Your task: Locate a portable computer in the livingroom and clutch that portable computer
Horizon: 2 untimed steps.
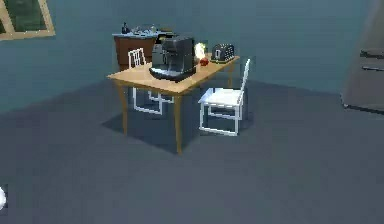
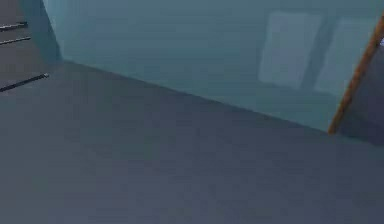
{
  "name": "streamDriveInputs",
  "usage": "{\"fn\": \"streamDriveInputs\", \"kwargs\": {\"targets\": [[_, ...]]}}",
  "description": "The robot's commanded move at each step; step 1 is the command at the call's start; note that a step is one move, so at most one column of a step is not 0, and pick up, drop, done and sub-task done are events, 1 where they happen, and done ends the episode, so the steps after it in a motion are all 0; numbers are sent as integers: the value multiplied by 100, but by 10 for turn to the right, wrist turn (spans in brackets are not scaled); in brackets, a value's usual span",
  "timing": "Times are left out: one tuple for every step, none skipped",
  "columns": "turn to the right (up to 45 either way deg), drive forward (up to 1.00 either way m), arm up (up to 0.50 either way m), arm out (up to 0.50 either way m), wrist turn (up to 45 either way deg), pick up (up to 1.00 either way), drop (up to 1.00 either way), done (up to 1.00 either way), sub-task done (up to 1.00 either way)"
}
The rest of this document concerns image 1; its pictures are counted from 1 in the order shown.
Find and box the white chair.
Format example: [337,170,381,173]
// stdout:
[127,47,175,116]
[198,58,252,137]

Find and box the black coffee machine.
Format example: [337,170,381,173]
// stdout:
[148,35,198,83]

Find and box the wooden dining table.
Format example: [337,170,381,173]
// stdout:
[106,54,241,156]

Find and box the pale yellow bottle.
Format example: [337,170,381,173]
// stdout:
[194,42,207,61]

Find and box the brown cabinet with grey top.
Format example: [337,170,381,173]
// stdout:
[112,29,174,72]

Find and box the grey fridge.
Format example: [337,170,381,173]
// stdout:
[340,0,384,116]

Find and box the wooden framed window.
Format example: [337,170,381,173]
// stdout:
[0,0,57,42]

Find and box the white round object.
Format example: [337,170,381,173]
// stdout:
[0,186,8,211]

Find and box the black fridge handle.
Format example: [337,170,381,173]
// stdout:
[361,65,384,73]
[359,48,384,60]

